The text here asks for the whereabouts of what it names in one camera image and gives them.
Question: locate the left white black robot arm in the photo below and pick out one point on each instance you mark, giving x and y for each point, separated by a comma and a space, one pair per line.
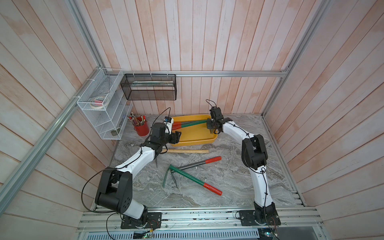
115, 190

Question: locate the white wire mesh shelf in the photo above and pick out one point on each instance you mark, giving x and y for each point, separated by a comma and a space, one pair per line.
110, 122

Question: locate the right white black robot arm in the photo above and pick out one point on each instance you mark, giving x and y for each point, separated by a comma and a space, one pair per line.
254, 156

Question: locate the green hoe red grip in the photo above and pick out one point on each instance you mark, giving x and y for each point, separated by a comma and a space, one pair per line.
188, 124
190, 177

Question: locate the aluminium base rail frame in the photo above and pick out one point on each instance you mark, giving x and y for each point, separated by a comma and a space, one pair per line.
206, 223

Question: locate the black mesh wall basket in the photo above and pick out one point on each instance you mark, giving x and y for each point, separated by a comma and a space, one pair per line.
149, 87

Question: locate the pens in red bucket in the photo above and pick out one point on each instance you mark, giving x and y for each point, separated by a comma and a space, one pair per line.
137, 121

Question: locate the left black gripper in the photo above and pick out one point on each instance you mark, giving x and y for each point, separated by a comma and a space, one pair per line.
175, 137

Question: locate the yellow plastic storage box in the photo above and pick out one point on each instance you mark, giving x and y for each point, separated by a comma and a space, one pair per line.
194, 135

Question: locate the red metal pen bucket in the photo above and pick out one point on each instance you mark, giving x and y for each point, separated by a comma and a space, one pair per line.
142, 130

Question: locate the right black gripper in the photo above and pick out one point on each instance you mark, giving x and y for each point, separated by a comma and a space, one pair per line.
208, 123

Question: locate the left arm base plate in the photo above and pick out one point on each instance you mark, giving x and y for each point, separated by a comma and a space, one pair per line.
147, 221

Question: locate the wooden handle pick hammer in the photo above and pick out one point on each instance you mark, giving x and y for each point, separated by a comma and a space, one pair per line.
178, 151

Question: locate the tape roll on shelf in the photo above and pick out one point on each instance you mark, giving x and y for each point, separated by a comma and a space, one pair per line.
99, 102

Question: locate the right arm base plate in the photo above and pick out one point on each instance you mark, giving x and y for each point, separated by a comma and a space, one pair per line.
257, 218

